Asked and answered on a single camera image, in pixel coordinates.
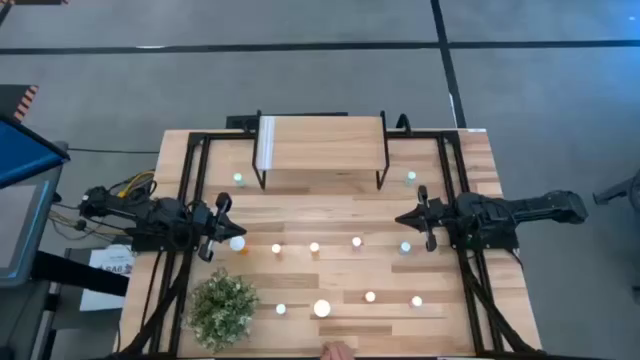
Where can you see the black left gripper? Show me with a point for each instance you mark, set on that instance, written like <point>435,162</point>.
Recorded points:
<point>207,225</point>

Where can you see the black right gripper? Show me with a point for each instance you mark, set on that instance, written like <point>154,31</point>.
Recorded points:
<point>439,217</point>

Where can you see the large orange pill bottle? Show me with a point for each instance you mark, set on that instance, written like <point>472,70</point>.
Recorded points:
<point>321,308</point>
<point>237,243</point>

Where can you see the small teal pill bottle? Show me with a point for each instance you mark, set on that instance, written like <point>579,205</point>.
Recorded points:
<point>410,176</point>
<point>238,177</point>
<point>405,247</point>

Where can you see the small orange pill bottle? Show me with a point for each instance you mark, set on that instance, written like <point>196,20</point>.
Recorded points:
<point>314,247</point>
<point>370,296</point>
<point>276,248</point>

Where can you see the small pink pill bottle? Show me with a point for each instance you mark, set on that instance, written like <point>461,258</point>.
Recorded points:
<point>416,301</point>
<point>356,242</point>
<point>280,309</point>

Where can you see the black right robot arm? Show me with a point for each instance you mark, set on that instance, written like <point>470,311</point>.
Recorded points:
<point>525,207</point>

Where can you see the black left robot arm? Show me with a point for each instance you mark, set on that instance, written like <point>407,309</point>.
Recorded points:
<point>150,220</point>

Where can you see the green artificial plant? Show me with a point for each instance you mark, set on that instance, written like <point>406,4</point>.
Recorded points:
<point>220,310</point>

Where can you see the black power strip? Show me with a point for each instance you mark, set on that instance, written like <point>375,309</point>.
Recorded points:
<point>242,121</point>

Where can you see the white printed paper sheet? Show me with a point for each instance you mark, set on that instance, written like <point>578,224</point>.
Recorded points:
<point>107,262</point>

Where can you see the person's hand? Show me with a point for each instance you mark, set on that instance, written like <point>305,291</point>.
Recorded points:
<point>337,351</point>

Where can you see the black beam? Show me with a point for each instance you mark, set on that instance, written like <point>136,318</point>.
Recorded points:
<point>75,272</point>

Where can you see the black chair base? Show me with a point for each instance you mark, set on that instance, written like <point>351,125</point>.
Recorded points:
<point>620,190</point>

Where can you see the black-framed display screen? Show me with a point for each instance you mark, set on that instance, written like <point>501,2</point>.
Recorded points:
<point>25,155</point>

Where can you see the black box with hazard stripes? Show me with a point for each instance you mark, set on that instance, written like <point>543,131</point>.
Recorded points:
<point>22,100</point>

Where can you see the wooden shelf with black frame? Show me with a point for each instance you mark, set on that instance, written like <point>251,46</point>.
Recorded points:
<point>325,142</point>

